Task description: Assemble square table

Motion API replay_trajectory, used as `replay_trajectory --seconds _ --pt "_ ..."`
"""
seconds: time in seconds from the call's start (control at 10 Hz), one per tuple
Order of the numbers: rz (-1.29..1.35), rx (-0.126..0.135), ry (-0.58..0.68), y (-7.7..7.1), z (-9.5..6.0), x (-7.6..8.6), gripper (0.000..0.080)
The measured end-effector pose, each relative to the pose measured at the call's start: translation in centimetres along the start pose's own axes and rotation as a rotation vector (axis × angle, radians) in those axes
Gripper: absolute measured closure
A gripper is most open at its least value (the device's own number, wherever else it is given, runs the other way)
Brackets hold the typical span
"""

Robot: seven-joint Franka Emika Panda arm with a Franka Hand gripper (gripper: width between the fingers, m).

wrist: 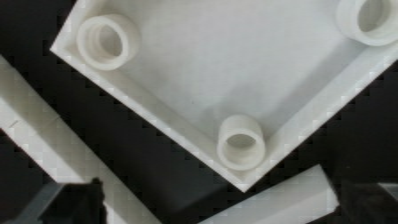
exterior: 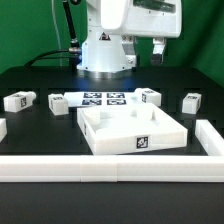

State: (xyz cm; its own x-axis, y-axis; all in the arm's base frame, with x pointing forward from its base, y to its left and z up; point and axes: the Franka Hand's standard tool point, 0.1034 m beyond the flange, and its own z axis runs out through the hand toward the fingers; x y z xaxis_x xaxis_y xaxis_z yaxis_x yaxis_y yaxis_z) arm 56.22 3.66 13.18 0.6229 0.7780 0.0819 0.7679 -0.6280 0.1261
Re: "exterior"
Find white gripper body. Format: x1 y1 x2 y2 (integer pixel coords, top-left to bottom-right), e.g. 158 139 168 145
100 0 182 38

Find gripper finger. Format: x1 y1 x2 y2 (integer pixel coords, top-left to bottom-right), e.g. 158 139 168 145
122 35 136 68
151 38 166 65

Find white square tabletop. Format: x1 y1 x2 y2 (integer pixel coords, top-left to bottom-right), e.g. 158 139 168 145
77 103 188 155

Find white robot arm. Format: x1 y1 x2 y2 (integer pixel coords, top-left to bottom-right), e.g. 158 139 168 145
77 0 182 78

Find white fiducial marker sheet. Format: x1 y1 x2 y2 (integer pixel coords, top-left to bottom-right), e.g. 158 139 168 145
64 92 139 107

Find white obstacle right bar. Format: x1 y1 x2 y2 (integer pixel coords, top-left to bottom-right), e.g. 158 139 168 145
195 120 224 157

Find white obstacle bar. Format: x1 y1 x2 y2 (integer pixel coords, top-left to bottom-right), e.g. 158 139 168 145
195 120 224 157
0 155 224 182
0 118 7 142

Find white obstacle front bar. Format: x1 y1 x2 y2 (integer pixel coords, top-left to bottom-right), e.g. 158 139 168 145
0 155 224 182

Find white obstacle left bar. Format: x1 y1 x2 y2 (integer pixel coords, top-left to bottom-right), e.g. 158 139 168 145
0 118 7 142

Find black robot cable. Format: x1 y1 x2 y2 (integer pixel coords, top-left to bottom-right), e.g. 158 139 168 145
23 0 82 67

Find grey thin cable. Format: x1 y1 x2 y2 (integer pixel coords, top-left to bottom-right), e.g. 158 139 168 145
50 0 64 67

